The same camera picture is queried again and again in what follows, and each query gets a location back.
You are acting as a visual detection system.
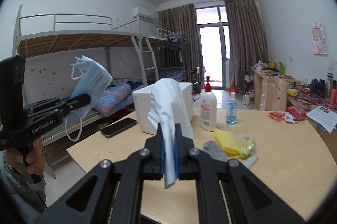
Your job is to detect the printed paper sheet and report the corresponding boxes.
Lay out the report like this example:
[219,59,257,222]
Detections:
[307,106,337,134]

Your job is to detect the brown curtain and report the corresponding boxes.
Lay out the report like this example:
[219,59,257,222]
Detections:
[225,0,269,86]
[157,4,204,83]

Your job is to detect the black folding chair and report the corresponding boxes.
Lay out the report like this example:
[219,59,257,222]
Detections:
[188,66,202,94]

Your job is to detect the yellow foam fruit net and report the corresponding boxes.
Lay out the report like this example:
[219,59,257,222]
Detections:
[214,129,240,156]

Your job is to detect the green tissue packet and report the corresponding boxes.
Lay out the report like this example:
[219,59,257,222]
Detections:
[239,137,255,159]

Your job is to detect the person's left hand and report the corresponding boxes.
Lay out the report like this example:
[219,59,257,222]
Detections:
[3,138,45,175]

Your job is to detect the black smartphone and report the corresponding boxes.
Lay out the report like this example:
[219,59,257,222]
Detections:
[100,118,138,138]

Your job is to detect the wooden smiley chair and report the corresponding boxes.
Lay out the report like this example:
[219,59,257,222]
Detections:
[271,77,287,111]

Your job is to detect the white snack packet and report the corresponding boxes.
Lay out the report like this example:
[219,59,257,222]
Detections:
[283,112,298,123]

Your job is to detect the blue plaid quilt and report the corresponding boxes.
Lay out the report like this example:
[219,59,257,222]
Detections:
[93,81,145,117]

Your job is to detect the white foam strip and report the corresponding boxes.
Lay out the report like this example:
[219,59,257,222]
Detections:
[241,154,259,169]

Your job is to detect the red snack bag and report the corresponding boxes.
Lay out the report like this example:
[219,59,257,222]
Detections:
[286,106,307,121]

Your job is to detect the anime girl poster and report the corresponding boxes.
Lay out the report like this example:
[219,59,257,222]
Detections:
[311,23,328,55]

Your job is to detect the wooden desk with drawers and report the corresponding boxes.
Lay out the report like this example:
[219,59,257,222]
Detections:
[250,67,300,111]

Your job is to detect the glass balcony door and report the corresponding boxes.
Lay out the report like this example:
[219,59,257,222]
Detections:
[196,5,230,90]

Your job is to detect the right brown curtain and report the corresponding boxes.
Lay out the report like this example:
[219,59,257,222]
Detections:
[225,0,269,86]

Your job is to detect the metal bunk bed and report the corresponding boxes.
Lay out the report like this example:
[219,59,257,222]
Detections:
[12,4,189,140]

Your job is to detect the black headphones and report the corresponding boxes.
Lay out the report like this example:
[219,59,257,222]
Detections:
[310,78,326,98]

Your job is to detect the red snack packet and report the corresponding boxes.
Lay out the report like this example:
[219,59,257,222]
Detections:
[269,111,285,121]

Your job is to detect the white tissue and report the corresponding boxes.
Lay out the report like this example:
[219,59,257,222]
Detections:
[147,78,194,189]

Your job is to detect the orange bag on floor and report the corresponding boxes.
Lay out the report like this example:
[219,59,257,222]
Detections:
[229,86,237,93]

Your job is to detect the white air conditioner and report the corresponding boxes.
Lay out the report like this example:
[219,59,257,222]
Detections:
[132,6,155,20]

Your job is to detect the left brown curtain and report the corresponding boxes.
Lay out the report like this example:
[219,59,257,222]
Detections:
[157,4,204,83]

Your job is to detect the steel thermos flask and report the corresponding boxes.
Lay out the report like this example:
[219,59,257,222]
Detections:
[326,69,334,100]

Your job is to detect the red bottle on desk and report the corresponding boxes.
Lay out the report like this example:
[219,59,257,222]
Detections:
[330,89,337,105]

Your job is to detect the white lotion pump bottle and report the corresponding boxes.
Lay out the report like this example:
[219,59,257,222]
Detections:
[200,76,217,131]

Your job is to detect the grey sock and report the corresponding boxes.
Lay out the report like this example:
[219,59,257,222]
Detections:
[203,141,229,162]

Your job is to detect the white styrofoam box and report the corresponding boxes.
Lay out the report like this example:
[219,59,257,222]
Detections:
[132,78,193,138]

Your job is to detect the blue face masks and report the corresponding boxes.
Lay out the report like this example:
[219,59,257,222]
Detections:
[64,55,113,142]

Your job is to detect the green spray bottle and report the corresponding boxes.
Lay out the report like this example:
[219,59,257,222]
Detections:
[279,61,285,74]

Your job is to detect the blue spray bottle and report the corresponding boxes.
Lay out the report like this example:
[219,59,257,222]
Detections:
[226,92,237,125]

